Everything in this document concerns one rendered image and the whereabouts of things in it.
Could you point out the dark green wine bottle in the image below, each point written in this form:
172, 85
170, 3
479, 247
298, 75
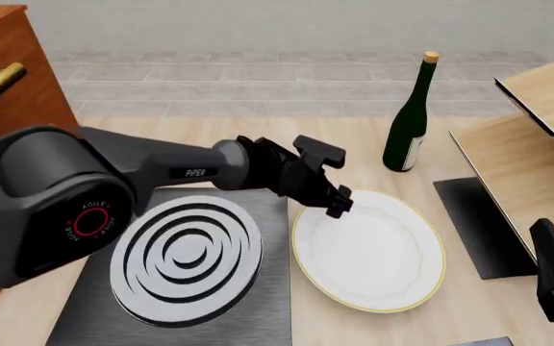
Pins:
409, 137

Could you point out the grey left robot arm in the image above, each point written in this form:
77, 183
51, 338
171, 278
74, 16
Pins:
65, 169

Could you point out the flat black mat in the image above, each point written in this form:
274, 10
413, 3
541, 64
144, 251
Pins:
469, 216

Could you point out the white plate with yellow rim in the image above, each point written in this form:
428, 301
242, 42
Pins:
368, 252

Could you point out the pale wooden rack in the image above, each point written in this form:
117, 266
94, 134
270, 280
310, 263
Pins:
522, 151

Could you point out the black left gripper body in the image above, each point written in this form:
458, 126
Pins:
306, 182

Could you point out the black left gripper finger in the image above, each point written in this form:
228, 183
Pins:
338, 210
344, 194

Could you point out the flat grey object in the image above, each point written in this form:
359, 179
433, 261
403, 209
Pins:
491, 342

